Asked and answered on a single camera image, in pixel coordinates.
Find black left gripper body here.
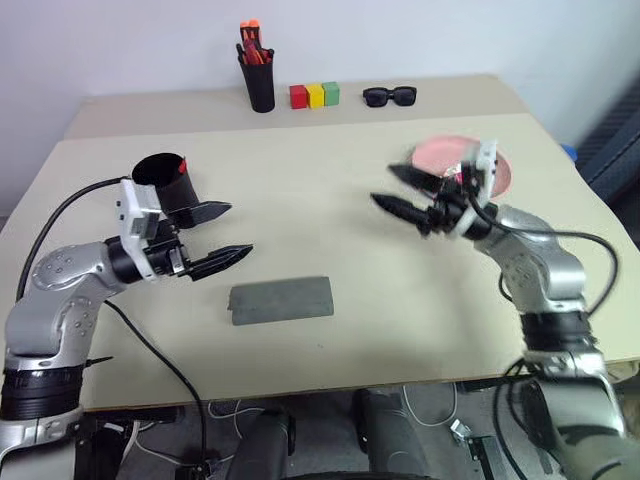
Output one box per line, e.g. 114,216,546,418
143,221,194,279

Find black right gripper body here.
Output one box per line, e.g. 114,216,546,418
426,166,480,236

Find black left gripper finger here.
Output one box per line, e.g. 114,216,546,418
166,200,233,229
187,243,256,282

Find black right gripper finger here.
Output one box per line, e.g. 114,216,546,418
369,193,433,237
388,162,444,198

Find pink plate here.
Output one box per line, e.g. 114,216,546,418
409,133,514,202

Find grey glasses case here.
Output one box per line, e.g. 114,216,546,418
227,274,336,328

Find black plastic cup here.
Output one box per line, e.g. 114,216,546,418
130,153,199,224

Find black sunglasses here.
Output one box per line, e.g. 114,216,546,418
362,86,419,110

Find black tool holder cup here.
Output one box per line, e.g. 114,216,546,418
238,58,277,114

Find dark rounded shape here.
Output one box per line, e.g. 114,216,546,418
352,389,431,480
232,409,297,480

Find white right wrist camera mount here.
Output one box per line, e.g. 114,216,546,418
452,138,500,239

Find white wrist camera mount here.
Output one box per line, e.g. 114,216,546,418
114,177,167,280
452,138,500,239

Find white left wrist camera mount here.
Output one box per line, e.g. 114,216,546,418
114,177,167,280

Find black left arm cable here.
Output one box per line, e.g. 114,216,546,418
16,175,209,469

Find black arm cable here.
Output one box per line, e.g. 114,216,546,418
467,192,617,316
16,175,209,469

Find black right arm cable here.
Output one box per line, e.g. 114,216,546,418
467,192,617,316

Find white floor cable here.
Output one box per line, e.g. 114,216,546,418
207,399,262,434
402,384,459,429

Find black table frame bar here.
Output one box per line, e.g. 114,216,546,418
79,406,186,427
459,378,526,395

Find red handled pliers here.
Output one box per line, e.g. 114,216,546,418
243,39,267,67

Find metal caster bracket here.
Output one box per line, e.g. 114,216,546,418
448,419,506,480

